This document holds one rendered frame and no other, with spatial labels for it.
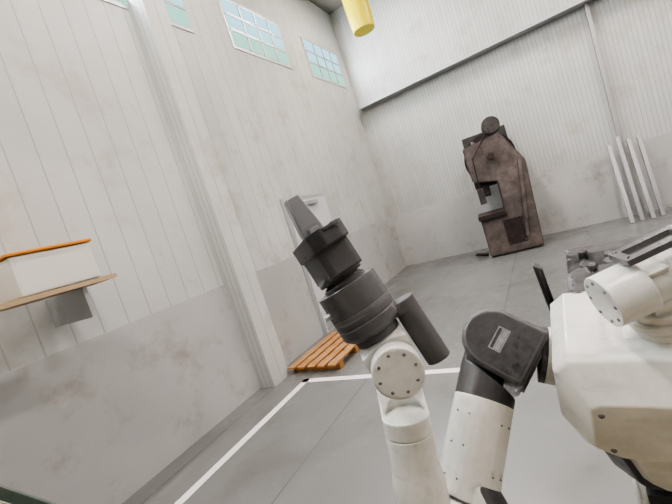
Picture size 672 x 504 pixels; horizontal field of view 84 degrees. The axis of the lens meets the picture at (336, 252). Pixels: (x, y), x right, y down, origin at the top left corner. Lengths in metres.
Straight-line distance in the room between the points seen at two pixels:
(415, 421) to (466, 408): 0.13
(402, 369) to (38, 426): 3.26
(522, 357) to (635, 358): 0.14
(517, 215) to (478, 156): 1.32
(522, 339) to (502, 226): 7.18
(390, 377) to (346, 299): 0.11
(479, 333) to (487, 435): 0.15
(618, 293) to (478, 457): 0.30
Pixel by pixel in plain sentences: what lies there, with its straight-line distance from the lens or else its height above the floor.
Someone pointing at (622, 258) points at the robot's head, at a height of 1.45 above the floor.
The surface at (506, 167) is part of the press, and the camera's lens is 7.75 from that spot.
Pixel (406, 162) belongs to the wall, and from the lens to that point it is 9.29.
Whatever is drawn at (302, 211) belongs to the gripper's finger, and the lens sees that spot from 0.52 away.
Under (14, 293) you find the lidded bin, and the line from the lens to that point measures 2.99.
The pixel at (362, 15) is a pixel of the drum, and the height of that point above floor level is 4.77.
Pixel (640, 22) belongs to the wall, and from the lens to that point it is 9.26.
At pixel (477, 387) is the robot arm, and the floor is 1.28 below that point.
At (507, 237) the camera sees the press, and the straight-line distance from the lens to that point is 7.84.
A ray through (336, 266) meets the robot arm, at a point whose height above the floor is 1.54.
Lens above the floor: 1.59
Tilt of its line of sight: 4 degrees down
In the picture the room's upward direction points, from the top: 18 degrees counter-clockwise
